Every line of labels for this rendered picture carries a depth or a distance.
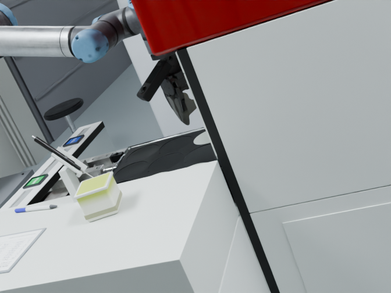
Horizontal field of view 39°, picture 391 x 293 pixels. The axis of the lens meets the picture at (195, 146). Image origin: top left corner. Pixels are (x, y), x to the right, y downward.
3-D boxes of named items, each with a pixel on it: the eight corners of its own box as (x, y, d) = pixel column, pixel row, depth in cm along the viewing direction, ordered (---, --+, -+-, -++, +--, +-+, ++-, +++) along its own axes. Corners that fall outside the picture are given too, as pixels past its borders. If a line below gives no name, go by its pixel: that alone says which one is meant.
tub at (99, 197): (124, 196, 120) (112, 170, 117) (119, 213, 113) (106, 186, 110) (93, 206, 121) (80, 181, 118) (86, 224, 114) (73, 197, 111)
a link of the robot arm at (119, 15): (79, 26, 138) (115, 13, 133) (98, 14, 147) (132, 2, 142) (92, 55, 140) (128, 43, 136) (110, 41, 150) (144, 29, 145)
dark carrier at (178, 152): (235, 122, 157) (235, 120, 156) (213, 182, 127) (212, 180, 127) (131, 149, 168) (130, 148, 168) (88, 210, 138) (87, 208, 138)
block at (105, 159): (116, 160, 169) (112, 151, 168) (112, 164, 166) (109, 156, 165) (94, 165, 172) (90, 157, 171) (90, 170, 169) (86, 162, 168)
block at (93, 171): (107, 172, 162) (103, 163, 161) (103, 178, 159) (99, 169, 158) (84, 178, 165) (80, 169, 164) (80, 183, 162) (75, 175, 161)
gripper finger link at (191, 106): (207, 118, 148) (195, 87, 145) (189, 128, 146) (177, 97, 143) (201, 117, 151) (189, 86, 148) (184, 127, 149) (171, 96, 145)
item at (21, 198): (118, 156, 191) (102, 120, 186) (48, 252, 143) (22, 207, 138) (96, 161, 194) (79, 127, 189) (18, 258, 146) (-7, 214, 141)
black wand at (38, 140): (29, 139, 123) (31, 135, 122) (32, 136, 124) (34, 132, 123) (103, 189, 124) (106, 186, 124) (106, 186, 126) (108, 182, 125)
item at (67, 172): (100, 190, 128) (75, 140, 123) (93, 199, 125) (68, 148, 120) (78, 195, 130) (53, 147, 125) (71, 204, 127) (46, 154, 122)
